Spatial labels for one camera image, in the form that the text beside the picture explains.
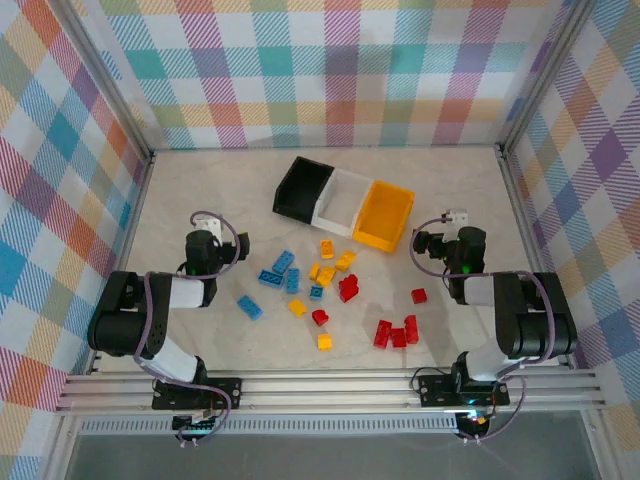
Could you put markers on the large red lego brick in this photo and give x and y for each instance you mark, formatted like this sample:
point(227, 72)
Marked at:
point(349, 288)

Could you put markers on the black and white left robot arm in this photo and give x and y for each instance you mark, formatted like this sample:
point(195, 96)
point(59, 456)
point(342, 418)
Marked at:
point(125, 330)

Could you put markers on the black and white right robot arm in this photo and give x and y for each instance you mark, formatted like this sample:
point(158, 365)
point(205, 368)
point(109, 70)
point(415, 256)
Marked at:
point(540, 330)

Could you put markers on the yellow plastic bin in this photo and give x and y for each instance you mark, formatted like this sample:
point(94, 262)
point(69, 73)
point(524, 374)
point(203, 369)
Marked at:
point(382, 215)

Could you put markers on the black plastic bin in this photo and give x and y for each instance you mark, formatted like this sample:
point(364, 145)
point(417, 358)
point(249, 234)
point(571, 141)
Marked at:
point(300, 190)

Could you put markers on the small yellow lego brick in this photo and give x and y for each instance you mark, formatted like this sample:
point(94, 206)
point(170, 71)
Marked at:
point(325, 341)
point(297, 307)

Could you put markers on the small blue lego brick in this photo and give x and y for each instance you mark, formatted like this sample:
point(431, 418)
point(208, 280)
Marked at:
point(316, 292)

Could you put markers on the yellow curved lego brick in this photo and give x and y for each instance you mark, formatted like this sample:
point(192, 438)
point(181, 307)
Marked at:
point(345, 260)
point(326, 276)

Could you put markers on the white plastic bin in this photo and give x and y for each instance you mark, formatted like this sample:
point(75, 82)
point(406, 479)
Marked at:
point(345, 200)

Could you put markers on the small red curved lego brick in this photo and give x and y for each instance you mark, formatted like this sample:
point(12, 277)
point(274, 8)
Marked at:
point(318, 317)

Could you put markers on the black controller board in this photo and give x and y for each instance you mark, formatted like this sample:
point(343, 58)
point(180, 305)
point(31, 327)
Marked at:
point(472, 420)
point(197, 425)

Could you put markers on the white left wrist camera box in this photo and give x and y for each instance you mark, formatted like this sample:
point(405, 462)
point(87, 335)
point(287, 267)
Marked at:
point(208, 223)

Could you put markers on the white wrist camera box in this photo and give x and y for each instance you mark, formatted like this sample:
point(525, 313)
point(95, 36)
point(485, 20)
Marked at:
point(457, 216)
point(208, 223)

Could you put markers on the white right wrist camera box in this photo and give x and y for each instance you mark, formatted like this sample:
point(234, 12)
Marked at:
point(457, 216)

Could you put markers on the aluminium side rail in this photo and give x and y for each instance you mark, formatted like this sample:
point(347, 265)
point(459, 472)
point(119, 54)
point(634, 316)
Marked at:
point(131, 225)
point(525, 225)

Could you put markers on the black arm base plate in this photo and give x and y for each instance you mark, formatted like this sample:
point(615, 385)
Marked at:
point(434, 390)
point(226, 392)

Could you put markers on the long aluminium base rail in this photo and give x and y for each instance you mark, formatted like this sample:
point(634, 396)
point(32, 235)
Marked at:
point(325, 390)

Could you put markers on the aluminium frame post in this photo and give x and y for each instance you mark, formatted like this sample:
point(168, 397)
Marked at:
point(112, 90)
point(536, 90)

